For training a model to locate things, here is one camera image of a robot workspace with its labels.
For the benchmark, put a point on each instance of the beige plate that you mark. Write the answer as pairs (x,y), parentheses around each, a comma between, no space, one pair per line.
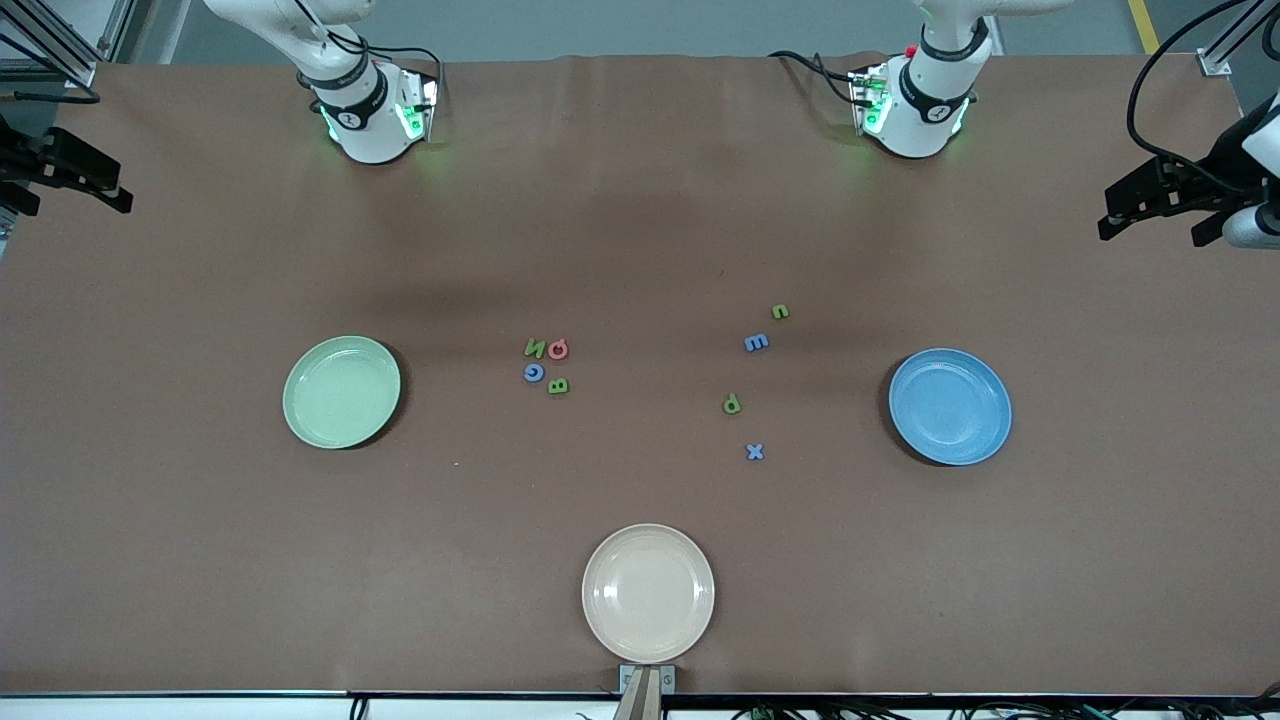
(648,593)

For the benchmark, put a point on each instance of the blue plate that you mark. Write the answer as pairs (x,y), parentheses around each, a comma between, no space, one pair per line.
(950,406)

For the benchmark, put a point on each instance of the brown table cover sheet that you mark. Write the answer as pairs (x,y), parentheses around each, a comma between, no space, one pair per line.
(640,230)

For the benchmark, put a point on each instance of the light green plate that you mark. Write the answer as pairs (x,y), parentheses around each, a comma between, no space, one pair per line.
(341,392)

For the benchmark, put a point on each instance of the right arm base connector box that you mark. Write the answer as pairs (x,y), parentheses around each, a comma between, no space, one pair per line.
(418,105)

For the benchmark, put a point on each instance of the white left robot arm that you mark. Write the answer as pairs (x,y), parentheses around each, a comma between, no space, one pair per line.
(920,110)

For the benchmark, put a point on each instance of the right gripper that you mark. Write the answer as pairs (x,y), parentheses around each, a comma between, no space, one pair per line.
(20,160)

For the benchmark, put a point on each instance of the beige mounting bar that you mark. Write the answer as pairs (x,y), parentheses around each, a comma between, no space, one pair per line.
(640,700)

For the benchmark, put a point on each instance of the green foam letter p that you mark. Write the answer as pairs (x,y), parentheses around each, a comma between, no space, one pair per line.
(732,404)

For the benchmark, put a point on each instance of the red foam letter Q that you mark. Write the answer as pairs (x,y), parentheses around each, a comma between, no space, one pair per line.
(552,350)

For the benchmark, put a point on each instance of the blue foam letter G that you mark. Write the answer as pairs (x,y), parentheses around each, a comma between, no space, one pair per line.
(527,373)

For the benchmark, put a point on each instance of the aluminium frame profile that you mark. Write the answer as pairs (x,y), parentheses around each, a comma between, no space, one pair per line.
(1215,62)
(78,70)

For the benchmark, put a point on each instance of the small metal bracket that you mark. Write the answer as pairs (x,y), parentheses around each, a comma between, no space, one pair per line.
(628,680)

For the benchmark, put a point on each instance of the blue foam letter m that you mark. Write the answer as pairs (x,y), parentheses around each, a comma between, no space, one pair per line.
(757,343)

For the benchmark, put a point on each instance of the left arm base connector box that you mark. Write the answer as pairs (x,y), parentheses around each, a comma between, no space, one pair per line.
(868,100)

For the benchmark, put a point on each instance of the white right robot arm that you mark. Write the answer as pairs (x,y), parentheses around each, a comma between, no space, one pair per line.
(365,125)

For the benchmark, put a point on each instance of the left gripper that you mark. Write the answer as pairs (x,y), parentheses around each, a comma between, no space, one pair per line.
(1212,176)

